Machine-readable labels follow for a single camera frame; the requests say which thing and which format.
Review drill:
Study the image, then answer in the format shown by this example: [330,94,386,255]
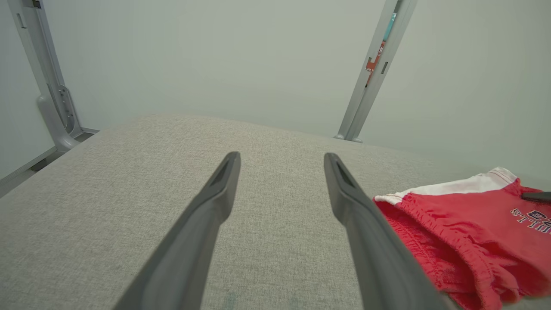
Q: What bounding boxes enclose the red shorts with white panels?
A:
[373,167,551,310]

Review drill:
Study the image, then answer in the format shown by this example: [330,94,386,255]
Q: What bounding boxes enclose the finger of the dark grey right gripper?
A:
[520,192,551,204]

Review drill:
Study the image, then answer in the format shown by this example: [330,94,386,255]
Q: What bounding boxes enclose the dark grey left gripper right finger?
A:
[323,152,449,310]

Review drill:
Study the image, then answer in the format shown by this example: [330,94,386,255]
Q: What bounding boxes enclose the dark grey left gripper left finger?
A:
[113,151,241,310]

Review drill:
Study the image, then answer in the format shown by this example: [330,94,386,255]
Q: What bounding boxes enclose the grey partition base rail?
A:
[0,127,101,199]

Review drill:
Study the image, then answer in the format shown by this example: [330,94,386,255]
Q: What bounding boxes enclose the grey double partition post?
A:
[334,0,418,144]

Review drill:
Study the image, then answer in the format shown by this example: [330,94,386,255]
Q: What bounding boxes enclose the grey partition post with foot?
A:
[6,0,83,152]

